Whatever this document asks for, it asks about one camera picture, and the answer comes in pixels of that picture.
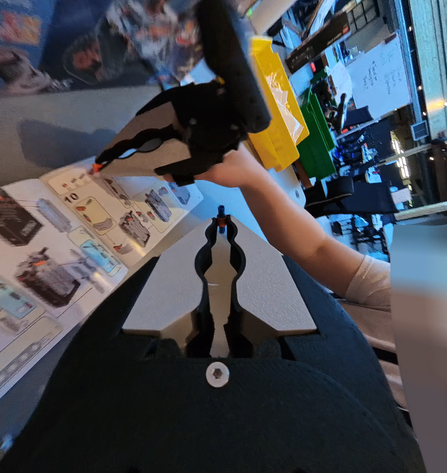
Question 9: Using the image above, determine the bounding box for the dark blue toy kit box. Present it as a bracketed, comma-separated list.
[0, 0, 206, 95]

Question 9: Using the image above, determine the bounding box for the green plastic bin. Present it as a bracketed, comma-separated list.
[295, 68, 337, 180]

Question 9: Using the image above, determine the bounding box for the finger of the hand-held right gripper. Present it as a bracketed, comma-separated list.
[96, 137, 194, 179]
[94, 101, 183, 167]

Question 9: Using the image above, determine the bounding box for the yellow plastic bin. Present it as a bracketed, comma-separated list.
[247, 36, 310, 172]

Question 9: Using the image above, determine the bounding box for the grey desk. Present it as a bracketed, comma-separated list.
[0, 55, 307, 455]

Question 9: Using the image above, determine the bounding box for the whiteboard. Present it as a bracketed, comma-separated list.
[344, 33, 413, 120]

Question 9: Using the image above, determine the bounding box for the black office chair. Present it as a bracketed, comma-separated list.
[305, 177, 398, 219]

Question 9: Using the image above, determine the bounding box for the person's right forearm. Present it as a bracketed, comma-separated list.
[194, 142, 368, 298]

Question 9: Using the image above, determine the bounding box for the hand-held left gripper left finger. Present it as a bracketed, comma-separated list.
[122, 218, 215, 357]

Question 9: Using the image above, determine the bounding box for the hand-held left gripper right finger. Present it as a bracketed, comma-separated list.
[223, 215, 317, 358]

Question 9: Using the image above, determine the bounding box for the open white instruction booklet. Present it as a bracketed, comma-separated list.
[0, 157, 204, 411]

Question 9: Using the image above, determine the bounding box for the person's pale shirt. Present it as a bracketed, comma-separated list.
[338, 255, 394, 407]

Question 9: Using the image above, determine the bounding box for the long black cardboard box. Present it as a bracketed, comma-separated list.
[284, 10, 351, 74]

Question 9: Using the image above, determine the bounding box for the clear plastic bag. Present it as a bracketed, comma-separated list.
[264, 70, 305, 139]

